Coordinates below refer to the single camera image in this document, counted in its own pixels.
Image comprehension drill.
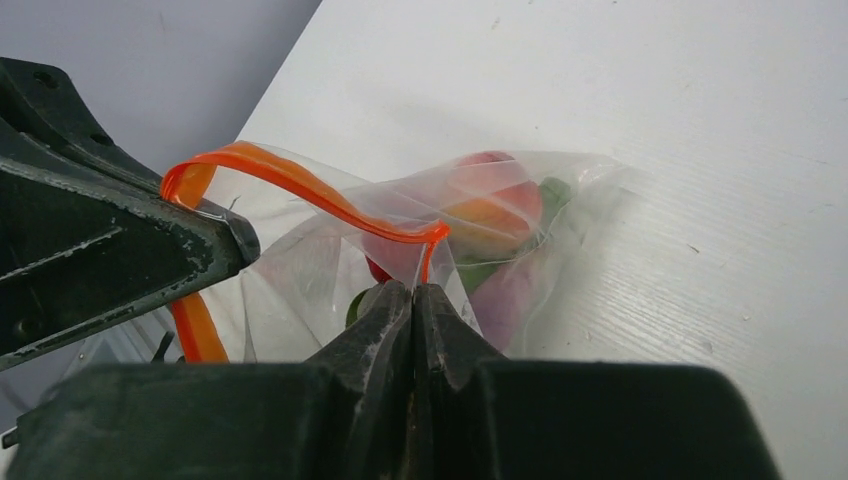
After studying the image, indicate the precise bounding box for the green leaf vegetable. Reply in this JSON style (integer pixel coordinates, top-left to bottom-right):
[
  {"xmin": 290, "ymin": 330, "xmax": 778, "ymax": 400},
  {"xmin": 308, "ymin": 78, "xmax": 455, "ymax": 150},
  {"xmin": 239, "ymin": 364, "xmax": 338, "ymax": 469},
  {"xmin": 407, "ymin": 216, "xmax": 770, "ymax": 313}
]
[{"xmin": 346, "ymin": 173, "xmax": 570, "ymax": 346}]

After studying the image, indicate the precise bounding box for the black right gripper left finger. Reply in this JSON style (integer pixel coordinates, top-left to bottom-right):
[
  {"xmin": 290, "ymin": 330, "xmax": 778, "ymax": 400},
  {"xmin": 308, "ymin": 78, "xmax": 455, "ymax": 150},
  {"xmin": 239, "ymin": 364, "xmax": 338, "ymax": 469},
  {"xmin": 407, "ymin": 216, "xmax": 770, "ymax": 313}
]
[{"xmin": 3, "ymin": 282, "xmax": 412, "ymax": 479}]

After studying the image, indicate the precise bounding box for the orange peach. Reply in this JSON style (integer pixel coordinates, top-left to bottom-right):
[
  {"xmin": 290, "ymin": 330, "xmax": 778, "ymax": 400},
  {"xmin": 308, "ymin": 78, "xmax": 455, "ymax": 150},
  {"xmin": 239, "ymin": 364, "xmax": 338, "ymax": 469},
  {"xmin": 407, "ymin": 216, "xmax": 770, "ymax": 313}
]
[{"xmin": 441, "ymin": 181, "xmax": 543, "ymax": 257}]

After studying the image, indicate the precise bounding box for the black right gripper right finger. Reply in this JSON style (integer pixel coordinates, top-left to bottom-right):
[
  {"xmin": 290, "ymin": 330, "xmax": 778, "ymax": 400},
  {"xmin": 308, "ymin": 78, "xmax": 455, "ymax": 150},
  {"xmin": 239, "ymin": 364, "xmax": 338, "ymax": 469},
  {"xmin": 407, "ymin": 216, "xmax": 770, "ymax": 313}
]
[{"xmin": 411, "ymin": 285, "xmax": 779, "ymax": 479}]

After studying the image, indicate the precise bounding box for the red apple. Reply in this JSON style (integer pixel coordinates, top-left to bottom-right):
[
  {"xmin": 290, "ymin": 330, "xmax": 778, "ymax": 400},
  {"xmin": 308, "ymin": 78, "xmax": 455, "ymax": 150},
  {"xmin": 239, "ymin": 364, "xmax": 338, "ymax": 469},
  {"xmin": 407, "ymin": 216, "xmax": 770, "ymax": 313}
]
[{"xmin": 360, "ymin": 229, "xmax": 445, "ymax": 286}]

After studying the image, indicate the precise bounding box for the purple eggplant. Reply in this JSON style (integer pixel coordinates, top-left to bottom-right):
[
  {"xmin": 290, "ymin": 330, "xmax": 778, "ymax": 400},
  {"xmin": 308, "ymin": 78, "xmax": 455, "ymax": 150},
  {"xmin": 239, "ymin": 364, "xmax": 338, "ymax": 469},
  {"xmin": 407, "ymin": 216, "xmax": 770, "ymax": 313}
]
[{"xmin": 469, "ymin": 251, "xmax": 551, "ymax": 351}]

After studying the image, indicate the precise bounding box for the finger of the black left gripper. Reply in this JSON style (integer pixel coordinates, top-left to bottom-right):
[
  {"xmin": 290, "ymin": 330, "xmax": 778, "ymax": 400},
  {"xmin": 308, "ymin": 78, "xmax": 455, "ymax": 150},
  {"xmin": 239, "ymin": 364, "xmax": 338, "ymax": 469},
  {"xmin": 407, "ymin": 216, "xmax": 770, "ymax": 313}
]
[{"xmin": 1, "ymin": 58, "xmax": 260, "ymax": 369}]

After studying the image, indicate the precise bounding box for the clear orange zip bag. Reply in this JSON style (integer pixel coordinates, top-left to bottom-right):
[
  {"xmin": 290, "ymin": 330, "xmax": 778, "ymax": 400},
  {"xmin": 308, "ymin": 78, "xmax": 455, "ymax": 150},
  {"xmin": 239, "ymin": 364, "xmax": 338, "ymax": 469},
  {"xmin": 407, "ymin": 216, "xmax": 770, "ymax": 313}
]
[{"xmin": 160, "ymin": 141, "xmax": 636, "ymax": 363}]

